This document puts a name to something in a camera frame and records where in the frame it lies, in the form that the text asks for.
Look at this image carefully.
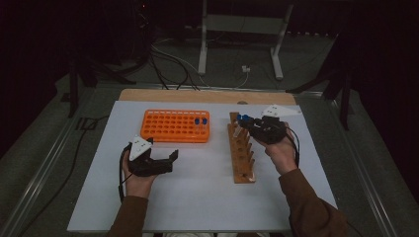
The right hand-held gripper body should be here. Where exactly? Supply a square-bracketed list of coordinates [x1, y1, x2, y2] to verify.
[250, 104, 302, 146]

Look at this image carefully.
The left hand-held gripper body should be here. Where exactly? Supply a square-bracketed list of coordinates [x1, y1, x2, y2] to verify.
[127, 135, 174, 177]

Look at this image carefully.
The left hand-held gripper black cable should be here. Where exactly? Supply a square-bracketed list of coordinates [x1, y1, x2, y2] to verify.
[118, 144, 133, 202]

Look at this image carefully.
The orange plastic tube rack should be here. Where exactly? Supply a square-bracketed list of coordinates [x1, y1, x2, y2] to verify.
[139, 109, 211, 144]

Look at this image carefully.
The black floor cable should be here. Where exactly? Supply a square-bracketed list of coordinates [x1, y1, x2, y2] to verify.
[18, 114, 112, 237]

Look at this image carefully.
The metal floor rail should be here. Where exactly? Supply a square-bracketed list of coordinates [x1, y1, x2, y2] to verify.
[324, 95, 399, 237]
[0, 87, 100, 237]

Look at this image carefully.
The wooden test tube rack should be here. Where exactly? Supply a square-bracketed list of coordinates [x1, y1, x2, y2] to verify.
[227, 112, 257, 185]

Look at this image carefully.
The black cable bundle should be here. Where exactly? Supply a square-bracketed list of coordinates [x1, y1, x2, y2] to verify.
[147, 42, 202, 92]

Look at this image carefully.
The person's right hand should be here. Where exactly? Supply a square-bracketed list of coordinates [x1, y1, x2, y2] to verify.
[255, 126, 299, 176]

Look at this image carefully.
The black tripod stand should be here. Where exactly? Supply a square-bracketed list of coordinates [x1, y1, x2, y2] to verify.
[286, 65, 352, 131]
[67, 55, 136, 119]

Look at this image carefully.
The person's left hand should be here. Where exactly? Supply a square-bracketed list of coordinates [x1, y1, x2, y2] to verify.
[122, 161, 160, 199]

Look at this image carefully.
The right hand-held gripper black cable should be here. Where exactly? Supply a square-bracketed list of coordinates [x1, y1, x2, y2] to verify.
[286, 129, 301, 169]

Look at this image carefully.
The grey metal stand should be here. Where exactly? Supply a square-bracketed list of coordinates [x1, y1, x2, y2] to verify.
[197, 0, 294, 81]

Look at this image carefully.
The hand-held gripper black cable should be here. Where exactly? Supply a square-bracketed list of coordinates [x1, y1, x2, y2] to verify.
[286, 129, 301, 169]
[118, 144, 133, 202]

